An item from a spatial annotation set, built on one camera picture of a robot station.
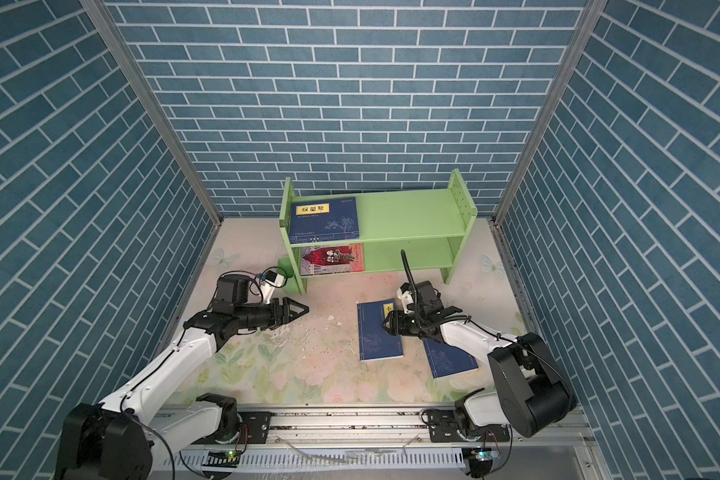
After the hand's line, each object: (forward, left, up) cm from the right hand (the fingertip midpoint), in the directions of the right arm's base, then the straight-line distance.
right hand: (387, 322), depth 88 cm
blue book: (+16, +19, +25) cm, 36 cm away
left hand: (-4, +23, +11) cm, 25 cm away
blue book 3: (-9, -17, -4) cm, 20 cm away
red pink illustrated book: (+15, +18, +10) cm, 26 cm away
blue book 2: (-5, +3, -4) cm, 7 cm away
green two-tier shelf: (+36, -6, +2) cm, 37 cm away
